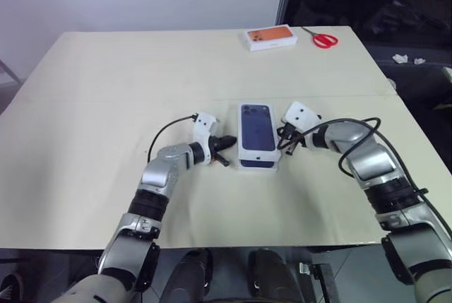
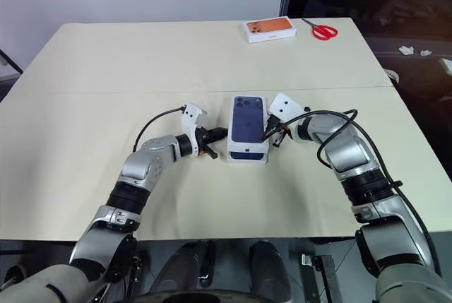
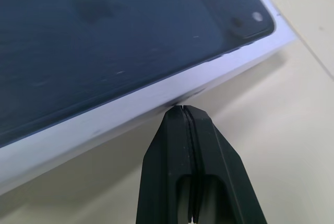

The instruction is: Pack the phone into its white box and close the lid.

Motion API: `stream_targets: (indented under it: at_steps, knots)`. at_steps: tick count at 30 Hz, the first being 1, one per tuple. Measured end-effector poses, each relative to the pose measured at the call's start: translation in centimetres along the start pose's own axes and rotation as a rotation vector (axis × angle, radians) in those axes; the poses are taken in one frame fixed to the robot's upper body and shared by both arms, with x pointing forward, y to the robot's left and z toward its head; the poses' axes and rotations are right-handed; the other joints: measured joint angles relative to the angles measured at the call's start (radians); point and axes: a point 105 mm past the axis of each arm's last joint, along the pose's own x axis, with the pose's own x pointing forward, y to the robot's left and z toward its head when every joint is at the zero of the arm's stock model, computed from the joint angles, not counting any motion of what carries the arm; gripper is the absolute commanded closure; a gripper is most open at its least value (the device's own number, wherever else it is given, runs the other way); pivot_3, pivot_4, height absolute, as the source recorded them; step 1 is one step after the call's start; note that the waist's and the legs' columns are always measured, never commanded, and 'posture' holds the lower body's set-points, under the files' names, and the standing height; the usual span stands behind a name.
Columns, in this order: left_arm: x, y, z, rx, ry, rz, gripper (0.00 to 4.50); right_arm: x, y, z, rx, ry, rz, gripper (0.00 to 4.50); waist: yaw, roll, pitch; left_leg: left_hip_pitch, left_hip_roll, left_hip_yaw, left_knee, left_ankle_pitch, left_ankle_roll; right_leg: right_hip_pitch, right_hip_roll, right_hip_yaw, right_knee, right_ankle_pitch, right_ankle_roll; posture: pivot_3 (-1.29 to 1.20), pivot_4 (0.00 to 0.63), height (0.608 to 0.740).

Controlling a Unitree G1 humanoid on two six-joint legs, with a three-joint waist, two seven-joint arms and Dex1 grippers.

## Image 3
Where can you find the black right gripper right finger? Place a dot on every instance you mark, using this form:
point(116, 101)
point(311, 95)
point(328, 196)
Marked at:
point(221, 182)

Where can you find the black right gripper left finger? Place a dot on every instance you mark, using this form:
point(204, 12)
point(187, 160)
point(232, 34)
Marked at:
point(167, 169)

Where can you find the white phone box lid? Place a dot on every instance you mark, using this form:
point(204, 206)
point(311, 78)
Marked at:
point(104, 51)

